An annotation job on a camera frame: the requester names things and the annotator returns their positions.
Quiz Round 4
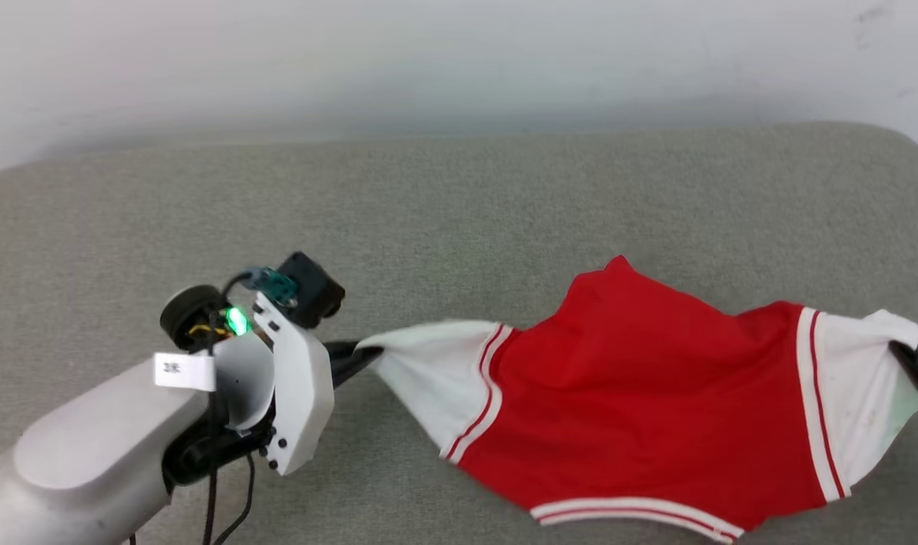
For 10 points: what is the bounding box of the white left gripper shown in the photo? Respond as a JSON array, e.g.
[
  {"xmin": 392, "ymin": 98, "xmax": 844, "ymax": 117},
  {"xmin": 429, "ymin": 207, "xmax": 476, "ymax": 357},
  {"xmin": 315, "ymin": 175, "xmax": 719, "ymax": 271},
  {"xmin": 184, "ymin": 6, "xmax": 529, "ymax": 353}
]
[{"xmin": 160, "ymin": 284, "xmax": 385, "ymax": 478}]

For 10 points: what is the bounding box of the red and white jersey garment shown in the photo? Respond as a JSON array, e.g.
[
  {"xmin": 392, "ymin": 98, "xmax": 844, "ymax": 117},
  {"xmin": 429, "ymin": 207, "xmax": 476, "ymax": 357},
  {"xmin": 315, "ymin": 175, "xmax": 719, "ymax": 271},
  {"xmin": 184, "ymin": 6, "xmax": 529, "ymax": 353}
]
[{"xmin": 355, "ymin": 255, "xmax": 918, "ymax": 545}]

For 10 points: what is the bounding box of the white paper label tag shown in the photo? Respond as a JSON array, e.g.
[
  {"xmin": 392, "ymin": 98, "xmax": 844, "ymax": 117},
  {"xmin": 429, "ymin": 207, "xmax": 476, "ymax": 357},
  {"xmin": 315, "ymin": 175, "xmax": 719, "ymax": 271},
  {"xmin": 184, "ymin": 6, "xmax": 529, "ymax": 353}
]
[{"xmin": 153, "ymin": 351, "xmax": 218, "ymax": 393}]

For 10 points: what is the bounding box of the teal camera cable connector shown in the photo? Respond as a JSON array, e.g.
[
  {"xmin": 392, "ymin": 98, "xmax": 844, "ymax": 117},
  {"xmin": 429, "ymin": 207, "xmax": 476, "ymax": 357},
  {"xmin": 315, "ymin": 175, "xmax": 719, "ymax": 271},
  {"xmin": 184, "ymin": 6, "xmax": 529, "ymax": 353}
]
[{"xmin": 241, "ymin": 265, "xmax": 299, "ymax": 310}]

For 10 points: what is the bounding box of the thin black straight cable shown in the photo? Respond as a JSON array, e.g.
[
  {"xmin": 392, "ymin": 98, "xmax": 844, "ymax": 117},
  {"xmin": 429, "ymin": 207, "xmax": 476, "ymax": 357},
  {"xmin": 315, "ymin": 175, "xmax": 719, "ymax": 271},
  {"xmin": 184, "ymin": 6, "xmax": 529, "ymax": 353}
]
[{"xmin": 201, "ymin": 314, "xmax": 222, "ymax": 545}]

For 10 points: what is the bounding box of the thin black looped cable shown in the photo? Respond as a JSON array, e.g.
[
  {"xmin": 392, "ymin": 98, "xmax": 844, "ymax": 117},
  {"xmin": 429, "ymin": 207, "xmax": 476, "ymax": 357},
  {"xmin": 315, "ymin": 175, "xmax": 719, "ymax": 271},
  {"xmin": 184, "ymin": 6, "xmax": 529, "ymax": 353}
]
[{"xmin": 210, "ymin": 453, "xmax": 257, "ymax": 545}]

